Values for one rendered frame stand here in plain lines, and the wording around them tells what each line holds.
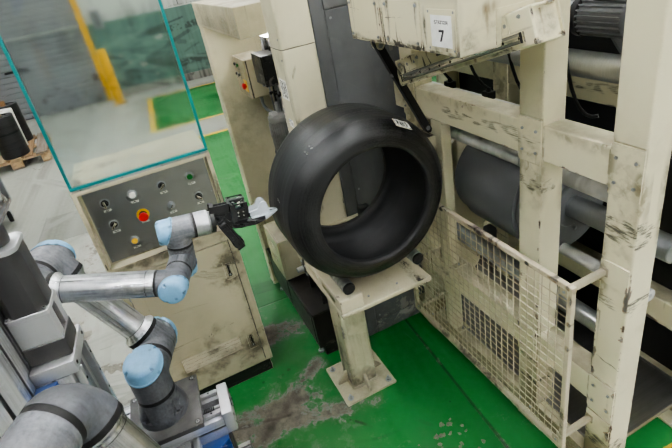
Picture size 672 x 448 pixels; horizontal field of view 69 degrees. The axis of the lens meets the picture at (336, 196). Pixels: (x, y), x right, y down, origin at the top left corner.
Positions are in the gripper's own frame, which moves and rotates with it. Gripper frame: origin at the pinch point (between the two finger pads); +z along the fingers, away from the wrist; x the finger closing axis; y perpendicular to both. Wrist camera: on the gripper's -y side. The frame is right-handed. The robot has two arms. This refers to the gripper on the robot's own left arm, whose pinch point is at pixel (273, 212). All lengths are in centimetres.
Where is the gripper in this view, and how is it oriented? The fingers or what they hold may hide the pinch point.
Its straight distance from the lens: 156.5
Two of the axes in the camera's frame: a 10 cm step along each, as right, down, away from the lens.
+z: 9.1, -2.2, 3.6
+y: -0.6, -9.1, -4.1
